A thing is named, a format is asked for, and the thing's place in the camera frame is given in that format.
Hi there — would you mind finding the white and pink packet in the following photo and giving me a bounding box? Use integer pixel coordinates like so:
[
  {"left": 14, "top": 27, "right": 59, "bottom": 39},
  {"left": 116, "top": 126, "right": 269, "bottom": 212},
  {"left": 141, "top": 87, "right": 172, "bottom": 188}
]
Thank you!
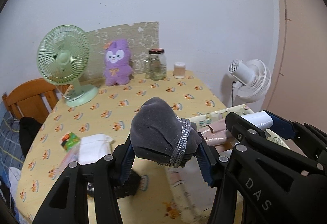
[{"left": 198, "top": 111, "right": 273, "bottom": 147}]

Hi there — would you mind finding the white drawstring cloth pouch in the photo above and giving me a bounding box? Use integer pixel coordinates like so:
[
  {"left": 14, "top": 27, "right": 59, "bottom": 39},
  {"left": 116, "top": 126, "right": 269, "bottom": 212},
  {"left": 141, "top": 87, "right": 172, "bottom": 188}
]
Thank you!
[{"left": 78, "top": 134, "right": 114, "bottom": 165}]

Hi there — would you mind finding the grey knit hat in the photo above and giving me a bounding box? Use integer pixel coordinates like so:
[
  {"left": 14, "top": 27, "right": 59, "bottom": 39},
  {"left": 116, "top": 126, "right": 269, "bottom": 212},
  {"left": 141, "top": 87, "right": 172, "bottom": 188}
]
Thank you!
[{"left": 130, "top": 97, "right": 202, "bottom": 168}]

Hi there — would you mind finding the clear plastic straw pack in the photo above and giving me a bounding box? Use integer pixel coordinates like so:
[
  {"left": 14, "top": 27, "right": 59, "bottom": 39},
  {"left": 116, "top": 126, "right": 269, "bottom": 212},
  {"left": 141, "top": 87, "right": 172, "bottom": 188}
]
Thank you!
[{"left": 57, "top": 145, "right": 79, "bottom": 176}]

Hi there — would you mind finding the green tissue pack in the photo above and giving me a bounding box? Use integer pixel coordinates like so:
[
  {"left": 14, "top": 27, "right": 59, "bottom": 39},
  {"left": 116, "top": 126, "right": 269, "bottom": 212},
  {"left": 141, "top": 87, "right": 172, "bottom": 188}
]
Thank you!
[{"left": 60, "top": 132, "right": 80, "bottom": 152}]

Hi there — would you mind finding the yellow cartoon fabric bin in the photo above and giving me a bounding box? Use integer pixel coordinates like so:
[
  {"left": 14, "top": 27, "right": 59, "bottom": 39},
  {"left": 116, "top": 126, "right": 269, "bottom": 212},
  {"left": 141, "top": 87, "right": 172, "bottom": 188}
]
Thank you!
[{"left": 165, "top": 105, "right": 288, "bottom": 223}]

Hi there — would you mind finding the beige door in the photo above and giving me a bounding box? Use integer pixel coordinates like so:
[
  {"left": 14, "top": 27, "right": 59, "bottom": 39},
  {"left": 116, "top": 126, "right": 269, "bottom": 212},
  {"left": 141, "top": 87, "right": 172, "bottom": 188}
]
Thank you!
[{"left": 263, "top": 0, "right": 326, "bottom": 131}]

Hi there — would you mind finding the white standing fan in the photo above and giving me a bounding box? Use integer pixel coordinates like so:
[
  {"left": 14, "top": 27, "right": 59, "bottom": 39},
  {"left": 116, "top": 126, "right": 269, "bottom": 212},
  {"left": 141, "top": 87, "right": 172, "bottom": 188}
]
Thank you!
[{"left": 228, "top": 59, "right": 271, "bottom": 106}]

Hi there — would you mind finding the yellow patterned tablecloth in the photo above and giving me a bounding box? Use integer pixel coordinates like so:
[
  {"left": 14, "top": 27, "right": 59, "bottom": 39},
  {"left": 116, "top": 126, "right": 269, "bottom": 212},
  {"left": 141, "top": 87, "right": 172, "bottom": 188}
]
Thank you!
[{"left": 16, "top": 72, "right": 226, "bottom": 223}]

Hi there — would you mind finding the cotton swab container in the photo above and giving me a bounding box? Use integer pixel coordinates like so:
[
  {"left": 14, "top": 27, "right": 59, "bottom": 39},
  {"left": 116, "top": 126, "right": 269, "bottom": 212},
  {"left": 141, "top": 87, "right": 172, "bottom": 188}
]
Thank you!
[{"left": 174, "top": 62, "right": 186, "bottom": 79}]

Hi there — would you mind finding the black garment on chair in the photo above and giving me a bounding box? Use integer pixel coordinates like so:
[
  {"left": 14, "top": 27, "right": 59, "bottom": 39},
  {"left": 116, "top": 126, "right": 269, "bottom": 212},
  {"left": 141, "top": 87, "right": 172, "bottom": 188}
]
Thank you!
[{"left": 19, "top": 117, "right": 42, "bottom": 158}]

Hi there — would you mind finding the white cloth on bed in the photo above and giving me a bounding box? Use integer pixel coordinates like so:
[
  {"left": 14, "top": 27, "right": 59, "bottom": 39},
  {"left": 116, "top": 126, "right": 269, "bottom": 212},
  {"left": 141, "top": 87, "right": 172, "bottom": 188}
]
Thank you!
[{"left": 8, "top": 167, "right": 21, "bottom": 196}]

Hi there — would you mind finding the blue plaid bedding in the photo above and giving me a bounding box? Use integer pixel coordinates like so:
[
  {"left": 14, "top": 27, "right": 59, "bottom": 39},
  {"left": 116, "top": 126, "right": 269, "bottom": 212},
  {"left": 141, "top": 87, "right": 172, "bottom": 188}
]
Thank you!
[{"left": 0, "top": 111, "right": 25, "bottom": 218}]

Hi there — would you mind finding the purple plush toy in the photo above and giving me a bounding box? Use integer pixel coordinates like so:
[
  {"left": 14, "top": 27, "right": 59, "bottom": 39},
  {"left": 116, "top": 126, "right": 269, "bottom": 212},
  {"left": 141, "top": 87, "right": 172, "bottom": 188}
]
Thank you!
[{"left": 104, "top": 39, "right": 132, "bottom": 86}]

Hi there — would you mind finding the glass mason jar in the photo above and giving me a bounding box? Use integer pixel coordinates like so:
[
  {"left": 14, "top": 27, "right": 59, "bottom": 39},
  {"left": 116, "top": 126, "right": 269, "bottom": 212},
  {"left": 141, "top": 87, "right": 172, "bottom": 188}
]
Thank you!
[{"left": 145, "top": 48, "right": 167, "bottom": 81}]

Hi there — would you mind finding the wooden chair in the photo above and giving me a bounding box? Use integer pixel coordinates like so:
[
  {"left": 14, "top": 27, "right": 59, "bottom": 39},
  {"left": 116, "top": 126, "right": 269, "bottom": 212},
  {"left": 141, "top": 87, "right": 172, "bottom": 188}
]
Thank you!
[{"left": 2, "top": 79, "right": 70, "bottom": 123}]

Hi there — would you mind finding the green desk fan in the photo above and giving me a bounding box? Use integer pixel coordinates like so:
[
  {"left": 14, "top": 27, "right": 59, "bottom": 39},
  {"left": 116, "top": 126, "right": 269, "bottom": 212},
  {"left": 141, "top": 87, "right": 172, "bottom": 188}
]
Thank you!
[{"left": 37, "top": 25, "right": 98, "bottom": 107}]

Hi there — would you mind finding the green patterned backboard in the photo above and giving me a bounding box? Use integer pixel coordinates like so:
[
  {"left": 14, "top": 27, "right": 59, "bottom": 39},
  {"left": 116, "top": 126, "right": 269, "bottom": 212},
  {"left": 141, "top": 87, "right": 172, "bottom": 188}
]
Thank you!
[{"left": 80, "top": 22, "right": 159, "bottom": 81}]

